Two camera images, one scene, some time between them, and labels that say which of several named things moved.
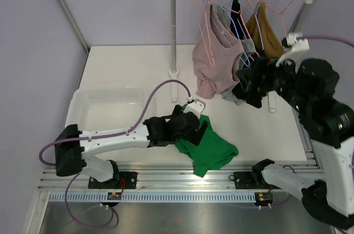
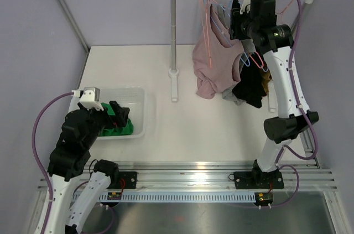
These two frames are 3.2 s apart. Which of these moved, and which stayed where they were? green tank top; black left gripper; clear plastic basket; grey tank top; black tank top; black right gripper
Moved: green tank top; black left gripper; black right gripper
Stayed: black tank top; grey tank top; clear plastic basket
